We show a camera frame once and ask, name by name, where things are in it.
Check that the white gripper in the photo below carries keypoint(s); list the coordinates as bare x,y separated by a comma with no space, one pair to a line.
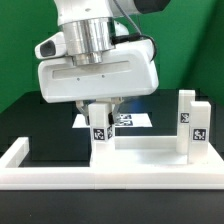
127,70

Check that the white desk tabletop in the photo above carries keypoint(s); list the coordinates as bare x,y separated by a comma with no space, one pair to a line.
142,152

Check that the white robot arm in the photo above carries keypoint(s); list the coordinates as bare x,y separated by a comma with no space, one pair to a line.
93,57

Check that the AprilTag marker sheet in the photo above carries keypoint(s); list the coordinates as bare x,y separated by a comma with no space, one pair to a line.
125,120

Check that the white U-shaped fence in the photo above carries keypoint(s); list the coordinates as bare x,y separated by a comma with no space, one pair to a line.
14,177

